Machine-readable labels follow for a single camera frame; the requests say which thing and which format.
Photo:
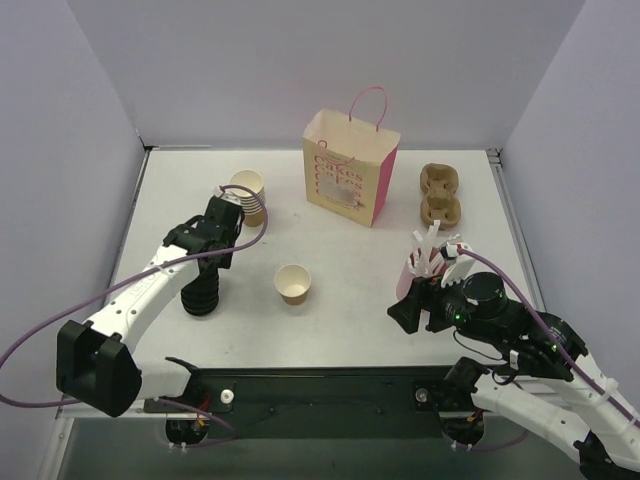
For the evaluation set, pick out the cakes paper gift bag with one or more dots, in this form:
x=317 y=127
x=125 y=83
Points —
x=348 y=164

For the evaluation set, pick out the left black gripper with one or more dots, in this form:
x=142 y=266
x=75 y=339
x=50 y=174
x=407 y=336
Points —
x=226 y=212

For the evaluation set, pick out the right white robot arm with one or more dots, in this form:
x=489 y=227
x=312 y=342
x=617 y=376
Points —
x=545 y=379

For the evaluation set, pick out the brown pulp cup carrier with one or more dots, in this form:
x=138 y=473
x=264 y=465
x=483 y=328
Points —
x=439 y=184

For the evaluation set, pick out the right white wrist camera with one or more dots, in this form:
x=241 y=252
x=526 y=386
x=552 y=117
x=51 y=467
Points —
x=458 y=264

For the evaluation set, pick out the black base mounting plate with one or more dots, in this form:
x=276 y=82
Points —
x=322 y=403

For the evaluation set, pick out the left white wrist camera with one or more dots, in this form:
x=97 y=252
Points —
x=226 y=195

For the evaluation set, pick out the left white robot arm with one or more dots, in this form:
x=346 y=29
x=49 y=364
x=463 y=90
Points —
x=94 y=362

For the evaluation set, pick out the single brown paper cup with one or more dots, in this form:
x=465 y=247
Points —
x=293 y=282

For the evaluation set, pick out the pink cup holding straws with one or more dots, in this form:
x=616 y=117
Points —
x=418 y=265

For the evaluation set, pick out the stack of black lids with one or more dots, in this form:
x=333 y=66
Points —
x=201 y=296

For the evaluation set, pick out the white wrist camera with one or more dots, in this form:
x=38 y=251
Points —
x=226 y=195
x=458 y=264

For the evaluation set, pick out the stack of brown paper cups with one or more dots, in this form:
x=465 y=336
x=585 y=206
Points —
x=252 y=187

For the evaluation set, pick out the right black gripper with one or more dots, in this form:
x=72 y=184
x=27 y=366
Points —
x=422 y=302

